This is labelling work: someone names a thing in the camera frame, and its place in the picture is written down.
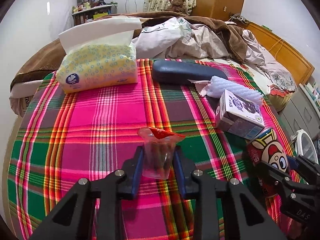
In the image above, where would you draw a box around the red cartoon drink can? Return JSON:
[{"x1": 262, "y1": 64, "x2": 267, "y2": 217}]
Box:
[{"x1": 247, "y1": 128, "x2": 290, "y2": 198}]

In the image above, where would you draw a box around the clear plastic jelly cup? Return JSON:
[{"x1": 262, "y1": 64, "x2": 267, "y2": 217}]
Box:
[{"x1": 137, "y1": 127, "x2": 185, "y2": 180}]

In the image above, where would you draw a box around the purple blueberry milk carton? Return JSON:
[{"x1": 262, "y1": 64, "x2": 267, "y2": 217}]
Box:
[{"x1": 215, "y1": 90, "x2": 265, "y2": 140}]

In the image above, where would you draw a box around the white trash basin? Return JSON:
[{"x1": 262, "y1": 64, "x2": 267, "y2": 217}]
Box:
[{"x1": 291, "y1": 129, "x2": 319, "y2": 164}]

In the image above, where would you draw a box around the grey bedside drawer cabinet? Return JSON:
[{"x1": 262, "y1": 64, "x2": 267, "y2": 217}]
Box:
[{"x1": 279, "y1": 84, "x2": 320, "y2": 140}]

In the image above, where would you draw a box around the pink lens cloth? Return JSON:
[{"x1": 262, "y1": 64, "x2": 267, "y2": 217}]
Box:
[{"x1": 189, "y1": 80, "x2": 210, "y2": 97}]

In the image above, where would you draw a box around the dark blue glasses case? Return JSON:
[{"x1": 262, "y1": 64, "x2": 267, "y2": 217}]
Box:
[{"x1": 151, "y1": 60, "x2": 228, "y2": 85}]

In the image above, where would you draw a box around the yellow tissue pack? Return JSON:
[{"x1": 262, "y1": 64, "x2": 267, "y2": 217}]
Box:
[{"x1": 56, "y1": 16, "x2": 142, "y2": 94}]

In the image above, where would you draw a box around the wooden headboard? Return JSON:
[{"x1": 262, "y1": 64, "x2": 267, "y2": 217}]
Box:
[{"x1": 236, "y1": 20, "x2": 315, "y2": 85}]

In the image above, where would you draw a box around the pale floral duvet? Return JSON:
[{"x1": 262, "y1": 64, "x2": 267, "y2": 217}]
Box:
[{"x1": 132, "y1": 18, "x2": 297, "y2": 92}]

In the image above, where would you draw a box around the brown fleece blanket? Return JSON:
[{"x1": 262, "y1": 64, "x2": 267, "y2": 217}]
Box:
[{"x1": 10, "y1": 11, "x2": 248, "y2": 90}]

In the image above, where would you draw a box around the brown teddy bear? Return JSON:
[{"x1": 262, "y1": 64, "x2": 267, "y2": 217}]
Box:
[{"x1": 166, "y1": 0, "x2": 188, "y2": 14}]

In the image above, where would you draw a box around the cluttered wall shelf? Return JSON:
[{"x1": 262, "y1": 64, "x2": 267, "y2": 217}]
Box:
[{"x1": 72, "y1": 0, "x2": 118, "y2": 26}]

